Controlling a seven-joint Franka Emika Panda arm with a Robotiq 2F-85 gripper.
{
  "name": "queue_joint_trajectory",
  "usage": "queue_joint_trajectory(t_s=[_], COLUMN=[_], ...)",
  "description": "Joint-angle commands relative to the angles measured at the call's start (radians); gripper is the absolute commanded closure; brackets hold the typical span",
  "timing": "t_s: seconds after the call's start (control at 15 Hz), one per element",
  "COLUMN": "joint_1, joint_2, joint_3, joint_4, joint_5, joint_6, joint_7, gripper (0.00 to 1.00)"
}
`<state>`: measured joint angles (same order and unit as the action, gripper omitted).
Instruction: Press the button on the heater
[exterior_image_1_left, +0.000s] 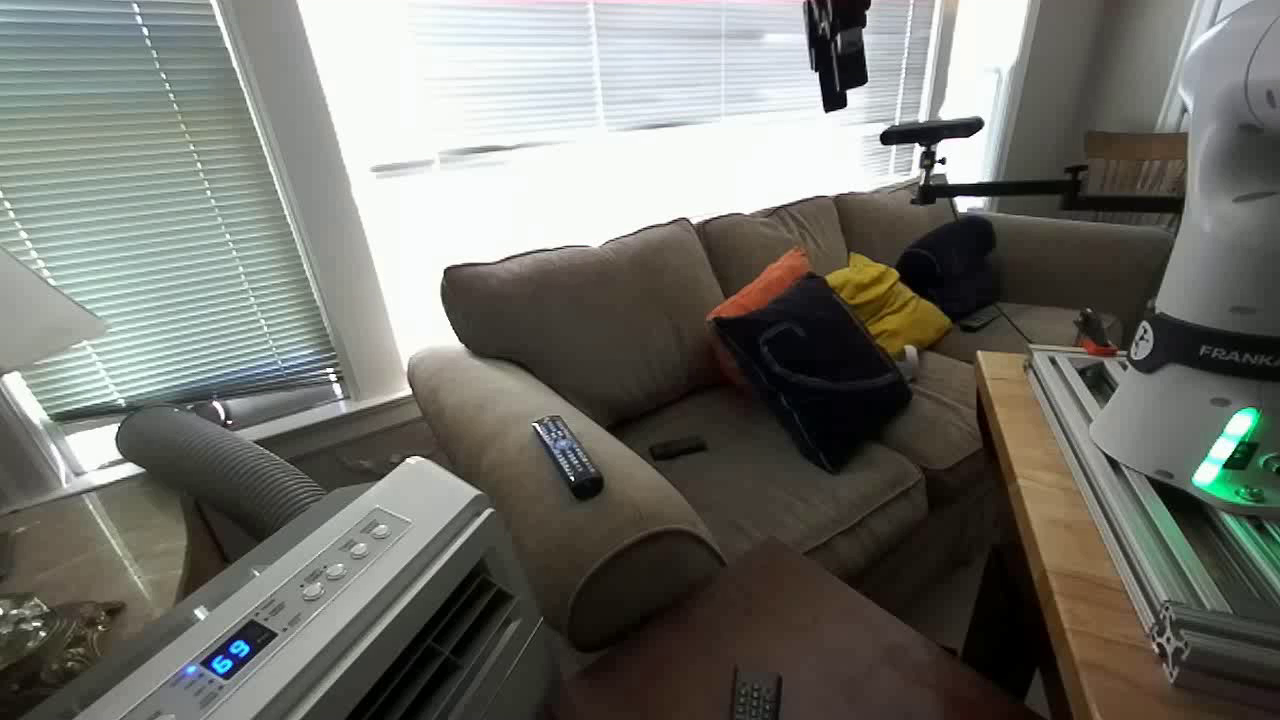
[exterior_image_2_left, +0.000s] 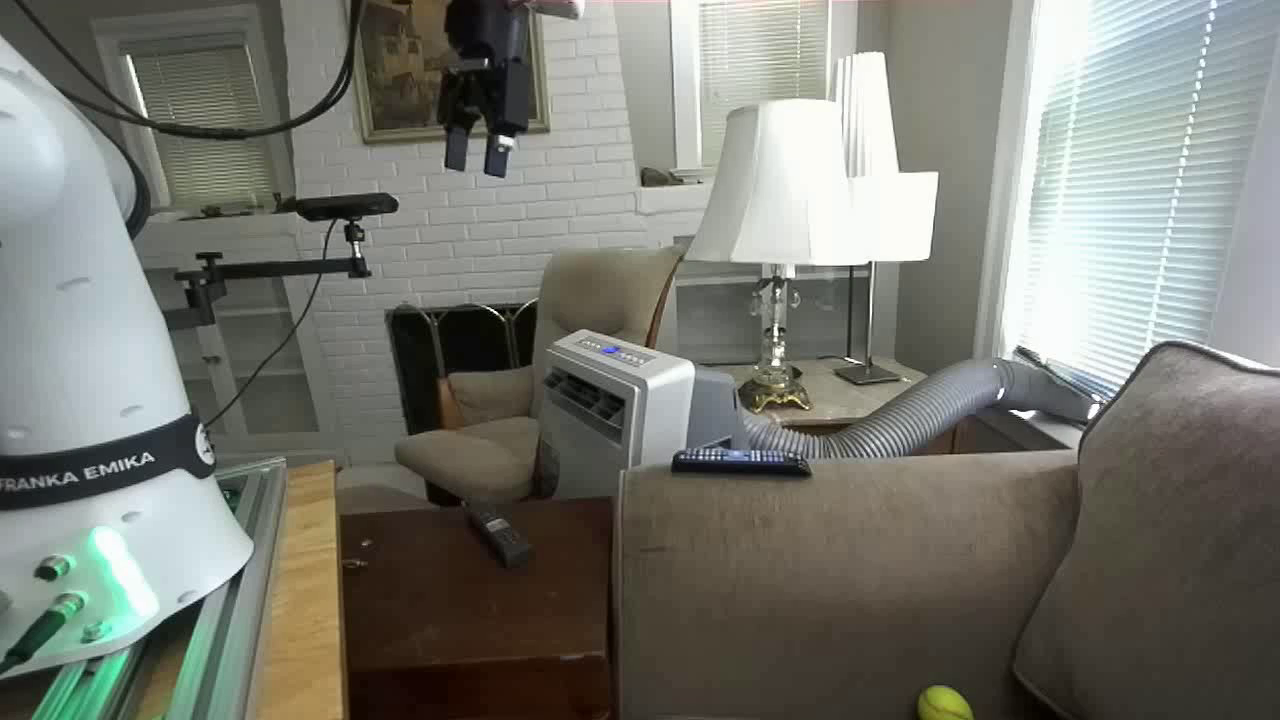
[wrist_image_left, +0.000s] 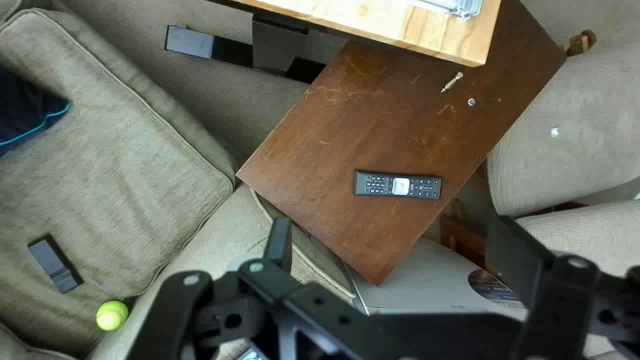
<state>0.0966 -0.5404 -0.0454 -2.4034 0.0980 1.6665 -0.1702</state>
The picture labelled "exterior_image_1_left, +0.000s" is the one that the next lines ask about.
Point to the marble top side table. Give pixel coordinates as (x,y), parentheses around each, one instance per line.
(113,555)

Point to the white Franka Panda arm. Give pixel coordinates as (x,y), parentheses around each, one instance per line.
(1225,267)

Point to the orange throw pillow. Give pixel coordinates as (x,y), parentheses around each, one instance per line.
(765,282)

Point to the navy throw pillow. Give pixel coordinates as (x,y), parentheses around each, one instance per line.
(821,372)

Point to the black remote control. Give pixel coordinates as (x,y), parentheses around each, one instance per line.
(757,697)

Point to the wooden slatted furniture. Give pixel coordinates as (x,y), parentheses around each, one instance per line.
(1133,160)

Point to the black remote with blue buttons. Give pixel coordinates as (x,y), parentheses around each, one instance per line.
(569,462)

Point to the beige fabric sofa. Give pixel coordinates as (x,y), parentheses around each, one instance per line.
(586,320)

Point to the washed out window blinds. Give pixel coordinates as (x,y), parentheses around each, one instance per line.
(641,67)

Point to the crystal brass lamp white shade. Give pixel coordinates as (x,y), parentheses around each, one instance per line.
(34,320)

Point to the black stereo camera bar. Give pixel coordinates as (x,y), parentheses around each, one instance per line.
(930,128)

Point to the white window blinds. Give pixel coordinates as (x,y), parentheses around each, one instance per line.
(144,201)

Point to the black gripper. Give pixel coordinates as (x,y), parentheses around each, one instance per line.
(837,26)

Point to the black throw pillow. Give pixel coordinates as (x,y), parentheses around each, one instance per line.
(955,267)

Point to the small red black object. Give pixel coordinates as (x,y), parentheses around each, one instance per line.
(1099,329)

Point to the yellow cloth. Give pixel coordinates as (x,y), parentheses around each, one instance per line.
(885,307)

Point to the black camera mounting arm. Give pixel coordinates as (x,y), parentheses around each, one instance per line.
(1012,188)

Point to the small black remote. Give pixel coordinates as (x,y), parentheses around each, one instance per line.
(679,451)

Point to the aluminium rail robot base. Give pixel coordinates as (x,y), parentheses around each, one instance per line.
(1133,532)

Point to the dark brown wooden coffee table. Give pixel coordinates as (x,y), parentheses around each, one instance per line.
(827,643)

